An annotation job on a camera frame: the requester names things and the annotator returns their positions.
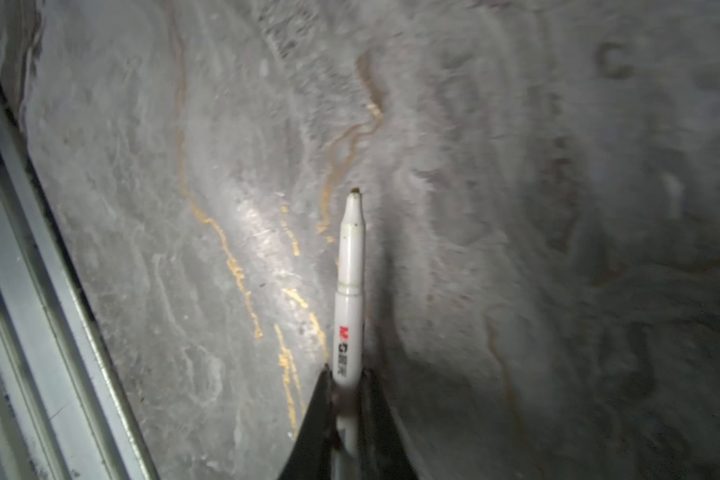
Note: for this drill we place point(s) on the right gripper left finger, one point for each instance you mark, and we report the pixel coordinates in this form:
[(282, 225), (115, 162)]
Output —
[(310, 457)]

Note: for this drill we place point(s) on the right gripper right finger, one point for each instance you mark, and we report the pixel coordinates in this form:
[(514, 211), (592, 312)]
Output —
[(382, 455)]

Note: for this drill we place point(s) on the green ended pen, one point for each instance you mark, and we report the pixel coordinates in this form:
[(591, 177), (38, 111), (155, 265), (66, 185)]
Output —
[(348, 334)]

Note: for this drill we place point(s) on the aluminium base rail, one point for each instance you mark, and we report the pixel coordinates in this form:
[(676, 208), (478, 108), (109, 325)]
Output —
[(63, 414)]

